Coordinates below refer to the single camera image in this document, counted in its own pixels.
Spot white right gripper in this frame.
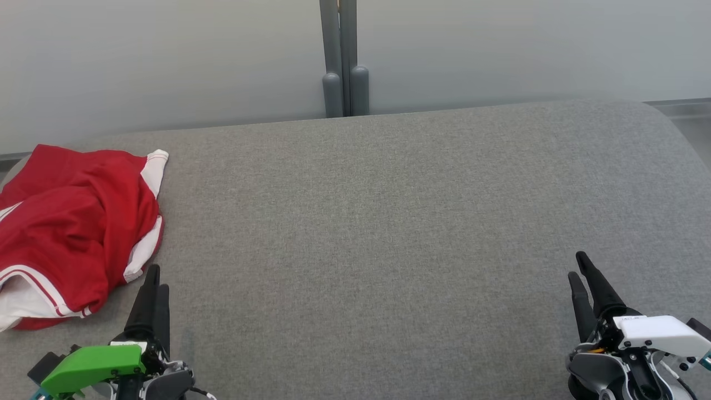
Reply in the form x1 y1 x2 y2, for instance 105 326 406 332
568 251 711 400

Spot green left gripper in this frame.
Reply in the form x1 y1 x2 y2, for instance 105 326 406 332
41 264 171 400

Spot grey metal frame post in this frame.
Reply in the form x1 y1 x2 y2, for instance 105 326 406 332
319 0 370 118

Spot red shorts with white stripe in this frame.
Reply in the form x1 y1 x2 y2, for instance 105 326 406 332
0 144 169 317

